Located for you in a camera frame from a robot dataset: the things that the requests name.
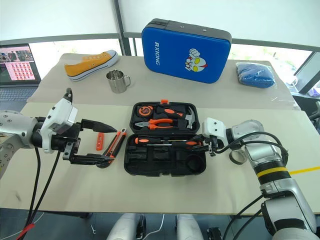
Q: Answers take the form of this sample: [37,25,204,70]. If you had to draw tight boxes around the orange handled pliers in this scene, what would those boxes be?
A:
[134,118,175,131]

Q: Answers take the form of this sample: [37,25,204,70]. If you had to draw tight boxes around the yellow canvas sneaker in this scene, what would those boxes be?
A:
[63,49,120,82]

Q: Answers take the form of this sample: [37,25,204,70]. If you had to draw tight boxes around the hammer with orange black handle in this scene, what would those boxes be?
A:
[156,104,200,130]

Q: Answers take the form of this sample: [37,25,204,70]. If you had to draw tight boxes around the black right lower arm cable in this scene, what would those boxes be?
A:
[221,194,265,240]

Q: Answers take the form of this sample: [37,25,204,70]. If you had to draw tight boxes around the blue RXIONG punching pad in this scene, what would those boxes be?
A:
[140,18,233,85]

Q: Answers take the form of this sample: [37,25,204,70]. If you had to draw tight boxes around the blue cloth in plastic bag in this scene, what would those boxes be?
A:
[235,61,277,89]

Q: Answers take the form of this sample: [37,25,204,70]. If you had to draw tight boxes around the orange black utility knife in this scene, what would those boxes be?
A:
[101,128,128,161]

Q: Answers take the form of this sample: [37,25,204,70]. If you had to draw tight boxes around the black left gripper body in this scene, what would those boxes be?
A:
[51,119,84,163]

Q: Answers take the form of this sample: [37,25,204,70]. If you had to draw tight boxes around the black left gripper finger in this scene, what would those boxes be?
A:
[69,153,114,166]
[80,119,118,134]

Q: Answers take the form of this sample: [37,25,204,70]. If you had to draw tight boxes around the thin white cable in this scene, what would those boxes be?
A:
[145,213,166,240]

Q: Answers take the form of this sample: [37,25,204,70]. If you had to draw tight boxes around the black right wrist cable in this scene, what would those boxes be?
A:
[214,131,289,161]

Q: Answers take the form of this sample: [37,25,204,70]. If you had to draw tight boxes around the grey rounded shell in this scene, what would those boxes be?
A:
[107,213,147,240]
[175,213,205,240]

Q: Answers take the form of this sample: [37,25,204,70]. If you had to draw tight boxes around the grey window frame post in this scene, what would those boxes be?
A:
[112,0,133,57]

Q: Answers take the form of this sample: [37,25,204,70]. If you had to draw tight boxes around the yellow tape strip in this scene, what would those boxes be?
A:
[289,166,320,175]

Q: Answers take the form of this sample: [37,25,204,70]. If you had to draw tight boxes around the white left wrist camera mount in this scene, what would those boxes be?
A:
[39,97,79,154]

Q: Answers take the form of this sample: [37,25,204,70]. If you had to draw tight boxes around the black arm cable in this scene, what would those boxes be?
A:
[17,149,62,240]
[23,146,42,240]
[221,194,265,240]

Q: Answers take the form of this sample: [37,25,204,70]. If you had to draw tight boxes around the grey laptop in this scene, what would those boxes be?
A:
[0,43,43,102]

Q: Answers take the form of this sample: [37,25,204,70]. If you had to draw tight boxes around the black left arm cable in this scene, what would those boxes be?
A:
[23,146,42,240]
[17,149,62,240]

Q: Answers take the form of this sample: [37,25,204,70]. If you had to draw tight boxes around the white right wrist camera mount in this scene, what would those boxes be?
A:
[201,117,228,141]

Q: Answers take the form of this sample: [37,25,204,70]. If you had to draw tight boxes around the grey tape roll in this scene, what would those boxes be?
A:
[229,149,247,166]

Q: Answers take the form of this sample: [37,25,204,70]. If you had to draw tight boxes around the stainless steel mug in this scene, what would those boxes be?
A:
[105,70,132,94]

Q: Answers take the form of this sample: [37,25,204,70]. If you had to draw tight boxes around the small black block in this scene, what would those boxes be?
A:
[206,226,223,240]

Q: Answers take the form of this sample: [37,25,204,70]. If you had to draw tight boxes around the black orange tape measure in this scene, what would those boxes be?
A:
[136,105,154,118]

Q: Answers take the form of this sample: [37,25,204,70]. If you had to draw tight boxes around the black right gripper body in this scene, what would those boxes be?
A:
[205,136,226,157]

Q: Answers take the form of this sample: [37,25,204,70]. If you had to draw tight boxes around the orange tester pen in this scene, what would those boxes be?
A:
[95,132,105,152]

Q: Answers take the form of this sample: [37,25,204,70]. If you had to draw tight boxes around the black plastic tool case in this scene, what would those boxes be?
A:
[123,99,207,178]

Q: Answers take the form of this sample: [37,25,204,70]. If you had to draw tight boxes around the red tape cable wrap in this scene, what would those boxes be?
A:
[21,223,36,235]

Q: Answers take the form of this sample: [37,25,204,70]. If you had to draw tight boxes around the beige table cover sheet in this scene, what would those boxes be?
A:
[26,52,301,111]

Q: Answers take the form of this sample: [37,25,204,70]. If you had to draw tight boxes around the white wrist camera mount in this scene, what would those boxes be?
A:
[201,117,228,141]
[39,97,79,154]

